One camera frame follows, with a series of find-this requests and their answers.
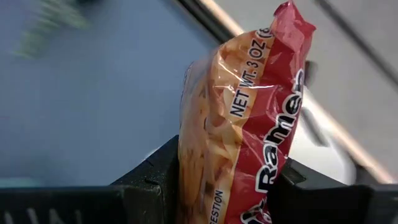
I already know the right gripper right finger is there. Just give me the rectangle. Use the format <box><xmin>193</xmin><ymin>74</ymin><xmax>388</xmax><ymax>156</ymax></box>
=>
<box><xmin>269</xmin><ymin>157</ymin><xmax>398</xmax><ymax>224</ymax></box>

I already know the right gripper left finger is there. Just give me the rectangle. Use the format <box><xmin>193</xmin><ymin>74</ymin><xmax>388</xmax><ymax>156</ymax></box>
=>
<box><xmin>0</xmin><ymin>135</ymin><xmax>181</xmax><ymax>224</ymax></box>

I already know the red Maruchan ramen pack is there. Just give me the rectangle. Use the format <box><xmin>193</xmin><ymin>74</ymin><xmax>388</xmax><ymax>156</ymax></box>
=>
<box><xmin>175</xmin><ymin>0</ymin><xmax>317</xmax><ymax>224</ymax></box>

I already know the potted succulent plant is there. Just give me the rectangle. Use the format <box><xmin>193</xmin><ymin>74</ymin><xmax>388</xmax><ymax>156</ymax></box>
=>
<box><xmin>12</xmin><ymin>0</ymin><xmax>94</xmax><ymax>60</ymax></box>

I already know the white plastic bin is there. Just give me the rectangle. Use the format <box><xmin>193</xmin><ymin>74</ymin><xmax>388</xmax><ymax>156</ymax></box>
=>
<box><xmin>285</xmin><ymin>83</ymin><xmax>358</xmax><ymax>186</ymax></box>

